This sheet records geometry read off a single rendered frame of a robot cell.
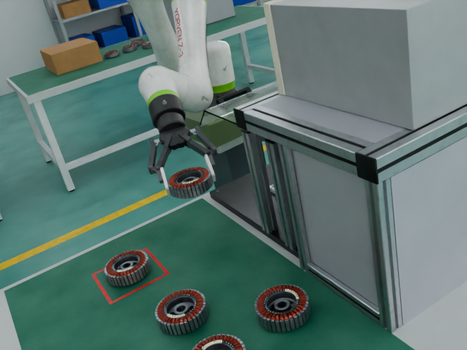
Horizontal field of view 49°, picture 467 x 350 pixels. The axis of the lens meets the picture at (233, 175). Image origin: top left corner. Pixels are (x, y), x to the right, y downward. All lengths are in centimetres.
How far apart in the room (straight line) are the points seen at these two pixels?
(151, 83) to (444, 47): 81
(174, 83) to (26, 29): 639
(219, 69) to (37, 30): 594
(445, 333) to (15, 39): 721
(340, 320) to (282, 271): 21
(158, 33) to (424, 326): 134
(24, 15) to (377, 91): 706
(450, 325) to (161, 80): 94
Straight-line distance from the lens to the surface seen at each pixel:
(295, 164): 106
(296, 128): 99
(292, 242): 124
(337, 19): 98
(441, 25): 92
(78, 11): 739
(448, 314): 109
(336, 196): 99
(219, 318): 114
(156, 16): 188
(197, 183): 125
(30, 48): 783
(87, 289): 137
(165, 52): 200
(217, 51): 202
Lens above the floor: 149
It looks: 26 degrees down
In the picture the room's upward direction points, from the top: 13 degrees counter-clockwise
